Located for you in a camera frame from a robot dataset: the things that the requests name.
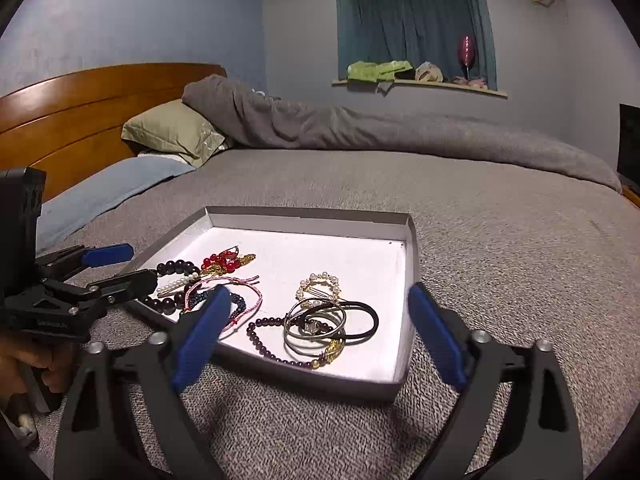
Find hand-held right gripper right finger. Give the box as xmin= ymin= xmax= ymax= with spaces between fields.
xmin=407 ymin=282 xmax=586 ymax=480

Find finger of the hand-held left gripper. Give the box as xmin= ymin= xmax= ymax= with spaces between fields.
xmin=44 ymin=269 xmax=159 ymax=312
xmin=34 ymin=243 xmax=135 ymax=283

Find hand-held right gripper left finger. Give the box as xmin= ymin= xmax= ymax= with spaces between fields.
xmin=52 ymin=285 xmax=233 ymax=480

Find large black bead bracelet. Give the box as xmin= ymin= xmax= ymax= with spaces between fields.
xmin=140 ymin=259 xmax=202 ymax=317

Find pearl bar hair clip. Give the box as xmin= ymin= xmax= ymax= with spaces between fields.
xmin=156 ymin=273 xmax=202 ymax=296

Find blue bead bracelet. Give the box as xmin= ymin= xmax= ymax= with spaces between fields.
xmin=190 ymin=287 xmax=247 ymax=313

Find black hair tie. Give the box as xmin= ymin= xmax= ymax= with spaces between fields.
xmin=320 ymin=301 xmax=381 ymax=346

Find pink cord bracelet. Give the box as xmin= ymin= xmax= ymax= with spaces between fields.
xmin=184 ymin=274 xmax=264 ymax=335

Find red bead gold chain necklace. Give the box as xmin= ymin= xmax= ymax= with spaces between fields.
xmin=200 ymin=246 xmax=257 ymax=277

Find silver bangles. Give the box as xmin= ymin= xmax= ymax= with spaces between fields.
xmin=283 ymin=299 xmax=347 ymax=358

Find round pearl hair clip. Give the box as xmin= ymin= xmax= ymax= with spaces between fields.
xmin=296 ymin=271 xmax=344 ymax=307

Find grey cardboard box tray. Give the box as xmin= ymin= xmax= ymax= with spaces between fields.
xmin=120 ymin=205 xmax=420 ymax=402

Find person's left hand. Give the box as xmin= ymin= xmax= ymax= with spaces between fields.
xmin=0 ymin=332 xmax=77 ymax=402

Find light blue pillow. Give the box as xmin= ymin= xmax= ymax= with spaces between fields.
xmin=35 ymin=156 xmax=196 ymax=253

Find grey bedspread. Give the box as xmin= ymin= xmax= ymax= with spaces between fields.
xmin=30 ymin=147 xmax=640 ymax=480

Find wooden headboard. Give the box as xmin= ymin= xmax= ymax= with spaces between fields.
xmin=0 ymin=62 xmax=228 ymax=206

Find olive green pillow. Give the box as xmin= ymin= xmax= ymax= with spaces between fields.
xmin=121 ymin=99 xmax=233 ymax=168

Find grey duvet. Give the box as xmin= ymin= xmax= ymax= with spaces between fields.
xmin=181 ymin=74 xmax=623 ymax=193

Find wooden television stand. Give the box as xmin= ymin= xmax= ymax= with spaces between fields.
xmin=617 ymin=172 xmax=640 ymax=208

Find window sill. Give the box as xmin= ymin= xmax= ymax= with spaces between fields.
xmin=331 ymin=77 xmax=508 ymax=99

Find beige cloth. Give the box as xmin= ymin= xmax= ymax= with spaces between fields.
xmin=414 ymin=61 xmax=445 ymax=83

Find green cloth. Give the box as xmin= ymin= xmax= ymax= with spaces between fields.
xmin=346 ymin=60 xmax=415 ymax=83

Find black television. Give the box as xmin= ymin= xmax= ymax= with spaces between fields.
xmin=617 ymin=103 xmax=640 ymax=188

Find pink wine glass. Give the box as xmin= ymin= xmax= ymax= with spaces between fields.
xmin=457 ymin=35 xmax=476 ymax=81

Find teal curtain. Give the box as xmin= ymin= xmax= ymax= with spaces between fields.
xmin=332 ymin=0 xmax=499 ymax=91

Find dark purple bead bracelet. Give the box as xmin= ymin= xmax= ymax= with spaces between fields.
xmin=245 ymin=315 xmax=347 ymax=372

